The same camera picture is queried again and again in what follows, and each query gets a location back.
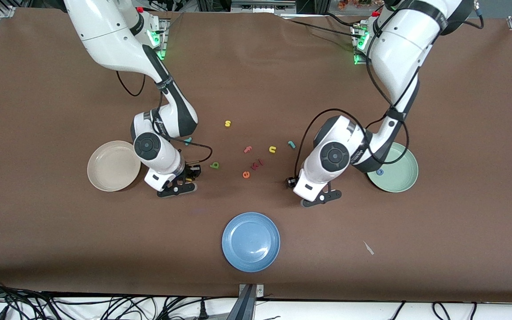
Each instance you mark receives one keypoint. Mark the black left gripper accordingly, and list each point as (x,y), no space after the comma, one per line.
(290,182)

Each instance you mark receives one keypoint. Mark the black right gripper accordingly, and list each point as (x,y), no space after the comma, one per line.
(191,171)

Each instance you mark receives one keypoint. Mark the green foam letter g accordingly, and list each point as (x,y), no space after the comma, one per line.
(214,166)

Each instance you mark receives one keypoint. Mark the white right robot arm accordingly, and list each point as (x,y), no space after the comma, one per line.
(105,35)

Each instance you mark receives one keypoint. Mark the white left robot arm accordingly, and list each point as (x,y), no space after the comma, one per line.
(398,44)

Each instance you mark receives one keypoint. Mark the red letter k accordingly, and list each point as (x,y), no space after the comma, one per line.
(255,166)

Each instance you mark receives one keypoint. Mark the pink foam letter f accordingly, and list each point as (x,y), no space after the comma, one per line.
(247,149)

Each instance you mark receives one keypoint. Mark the blue plate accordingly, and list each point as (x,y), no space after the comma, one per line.
(250,242)

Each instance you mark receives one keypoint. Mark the beige plate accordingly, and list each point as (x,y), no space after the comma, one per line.
(111,166)

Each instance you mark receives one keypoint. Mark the brown table cover sheet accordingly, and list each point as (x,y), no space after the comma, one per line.
(256,89)

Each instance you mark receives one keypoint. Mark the white paper scrap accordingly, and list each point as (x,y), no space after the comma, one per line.
(368,248)

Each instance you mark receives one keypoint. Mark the light green plate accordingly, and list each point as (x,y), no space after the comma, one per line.
(398,178)

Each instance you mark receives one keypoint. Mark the black power plug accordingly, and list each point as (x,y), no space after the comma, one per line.
(202,311)

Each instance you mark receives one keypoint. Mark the orange dried flowers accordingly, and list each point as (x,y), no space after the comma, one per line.
(354,3)

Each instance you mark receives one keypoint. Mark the grey metal bracket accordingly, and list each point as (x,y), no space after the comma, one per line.
(251,291)

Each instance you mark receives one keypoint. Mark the metal arm base mount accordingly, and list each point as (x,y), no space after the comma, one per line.
(357,61)
(165,44)

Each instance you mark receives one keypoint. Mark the grey metal rail box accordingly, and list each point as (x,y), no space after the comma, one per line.
(262,6)

